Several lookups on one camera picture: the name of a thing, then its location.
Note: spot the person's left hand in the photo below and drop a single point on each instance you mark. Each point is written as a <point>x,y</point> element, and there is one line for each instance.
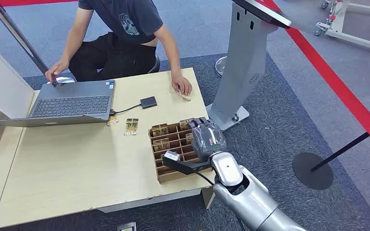
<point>181,85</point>

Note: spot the person's right hand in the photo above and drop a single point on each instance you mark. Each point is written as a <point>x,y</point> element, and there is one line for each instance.
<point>57,68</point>

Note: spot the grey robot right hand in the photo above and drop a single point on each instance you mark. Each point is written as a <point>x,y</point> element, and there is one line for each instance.
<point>208,140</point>

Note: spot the gold green hotel key card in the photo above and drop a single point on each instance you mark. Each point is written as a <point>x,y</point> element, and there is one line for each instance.
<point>113,120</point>
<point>160,130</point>
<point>185,123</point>
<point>189,137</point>
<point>161,144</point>
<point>131,127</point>
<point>185,95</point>

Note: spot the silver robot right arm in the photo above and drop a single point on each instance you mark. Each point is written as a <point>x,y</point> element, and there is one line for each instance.
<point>252,201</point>

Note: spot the person's left forearm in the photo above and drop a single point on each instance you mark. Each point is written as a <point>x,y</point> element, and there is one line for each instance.
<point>173,59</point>

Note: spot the person's right forearm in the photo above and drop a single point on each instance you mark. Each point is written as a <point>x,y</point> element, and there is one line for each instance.
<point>71,47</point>

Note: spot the cardboard card organizer box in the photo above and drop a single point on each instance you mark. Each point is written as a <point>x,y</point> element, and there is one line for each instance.
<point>175,172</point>

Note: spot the person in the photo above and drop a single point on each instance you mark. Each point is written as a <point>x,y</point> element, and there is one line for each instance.
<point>124,19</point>

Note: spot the round silver base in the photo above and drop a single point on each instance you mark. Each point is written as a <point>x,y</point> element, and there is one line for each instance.
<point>220,66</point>
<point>64,79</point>

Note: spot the black adapter box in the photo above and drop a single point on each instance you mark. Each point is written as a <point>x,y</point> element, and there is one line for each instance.
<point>148,102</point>

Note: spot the grey laptop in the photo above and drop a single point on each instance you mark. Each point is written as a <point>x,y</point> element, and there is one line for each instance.
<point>71,105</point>

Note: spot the black slanted pole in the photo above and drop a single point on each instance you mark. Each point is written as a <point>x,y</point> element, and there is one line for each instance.
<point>19,36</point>

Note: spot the white box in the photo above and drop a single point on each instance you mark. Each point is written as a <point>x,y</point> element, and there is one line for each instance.
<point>3,83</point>

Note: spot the wooden table leg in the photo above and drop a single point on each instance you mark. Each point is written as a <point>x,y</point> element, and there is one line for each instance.
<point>208,197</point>

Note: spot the grey kiosk stand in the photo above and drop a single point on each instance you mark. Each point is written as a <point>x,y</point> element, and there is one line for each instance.
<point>242,63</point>

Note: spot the black round stanchion base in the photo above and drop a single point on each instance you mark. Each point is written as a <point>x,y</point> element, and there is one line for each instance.
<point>311,173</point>

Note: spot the floor socket plate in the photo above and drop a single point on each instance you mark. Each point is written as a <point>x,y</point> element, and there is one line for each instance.
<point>127,227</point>

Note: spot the black stanchion pole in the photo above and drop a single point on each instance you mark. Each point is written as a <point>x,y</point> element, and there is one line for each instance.
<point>351,145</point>

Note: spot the pale wrist camera on bracket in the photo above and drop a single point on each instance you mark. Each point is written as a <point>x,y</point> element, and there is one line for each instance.
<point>171,156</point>

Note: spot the white wheeled frame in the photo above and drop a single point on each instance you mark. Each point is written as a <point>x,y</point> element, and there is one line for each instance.
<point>341,25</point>

